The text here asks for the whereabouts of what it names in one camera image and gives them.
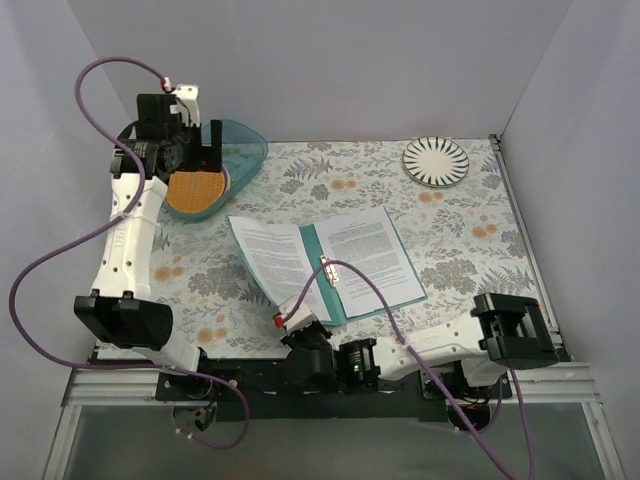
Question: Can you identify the teal plastic folder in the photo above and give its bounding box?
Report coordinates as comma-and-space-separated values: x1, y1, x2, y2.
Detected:
303, 237, 412, 326

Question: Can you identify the metal folder clip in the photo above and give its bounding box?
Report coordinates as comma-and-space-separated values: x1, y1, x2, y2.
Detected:
320, 255, 340, 288

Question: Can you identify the printed paper sheet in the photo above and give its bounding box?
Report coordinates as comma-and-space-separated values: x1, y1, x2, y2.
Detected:
228, 216, 321, 306
314, 206, 426, 319

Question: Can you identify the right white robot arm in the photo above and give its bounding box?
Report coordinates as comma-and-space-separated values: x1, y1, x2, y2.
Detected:
274, 293, 559, 398

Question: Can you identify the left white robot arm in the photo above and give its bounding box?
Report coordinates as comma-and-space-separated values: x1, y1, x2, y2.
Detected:
74, 84, 229, 400

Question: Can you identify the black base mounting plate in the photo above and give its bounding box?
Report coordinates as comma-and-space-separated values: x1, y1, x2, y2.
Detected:
154, 357, 491, 431

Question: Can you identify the teal transparent plastic container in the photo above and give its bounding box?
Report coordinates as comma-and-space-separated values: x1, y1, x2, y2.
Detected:
164, 119, 268, 222

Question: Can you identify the orange woven coaster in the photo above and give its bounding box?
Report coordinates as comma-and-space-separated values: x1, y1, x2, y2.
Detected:
166, 171, 227, 215

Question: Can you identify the floral tablecloth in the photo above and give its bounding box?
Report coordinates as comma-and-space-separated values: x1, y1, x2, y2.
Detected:
150, 139, 537, 358

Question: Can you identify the striped white ceramic plate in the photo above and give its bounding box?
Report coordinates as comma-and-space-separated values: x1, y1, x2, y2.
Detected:
402, 136, 470, 188

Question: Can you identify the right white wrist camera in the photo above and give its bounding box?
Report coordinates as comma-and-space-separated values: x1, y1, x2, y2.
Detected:
273, 297, 317, 335

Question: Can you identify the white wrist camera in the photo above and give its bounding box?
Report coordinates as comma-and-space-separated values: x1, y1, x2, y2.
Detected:
172, 84, 202, 128
273, 297, 317, 335

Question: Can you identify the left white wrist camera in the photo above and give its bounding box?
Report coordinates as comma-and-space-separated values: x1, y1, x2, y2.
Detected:
172, 84, 202, 128

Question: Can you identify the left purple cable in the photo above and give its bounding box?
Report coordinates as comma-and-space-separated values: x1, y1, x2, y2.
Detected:
8, 56, 251, 450

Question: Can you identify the purple cable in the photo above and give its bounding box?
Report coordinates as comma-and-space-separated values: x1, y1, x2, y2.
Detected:
8, 56, 251, 450
272, 259, 538, 480

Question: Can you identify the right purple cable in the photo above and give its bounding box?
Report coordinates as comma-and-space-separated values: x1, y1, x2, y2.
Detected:
272, 259, 538, 480

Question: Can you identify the aluminium frame rail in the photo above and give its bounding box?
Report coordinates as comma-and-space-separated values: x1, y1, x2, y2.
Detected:
63, 369, 159, 406

